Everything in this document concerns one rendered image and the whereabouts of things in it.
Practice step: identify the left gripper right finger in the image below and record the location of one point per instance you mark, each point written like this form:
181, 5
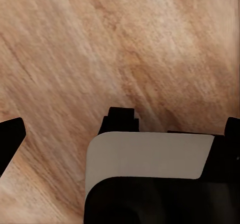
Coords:
232, 133

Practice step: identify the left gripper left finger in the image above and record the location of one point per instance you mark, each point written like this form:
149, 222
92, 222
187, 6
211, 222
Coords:
12, 134

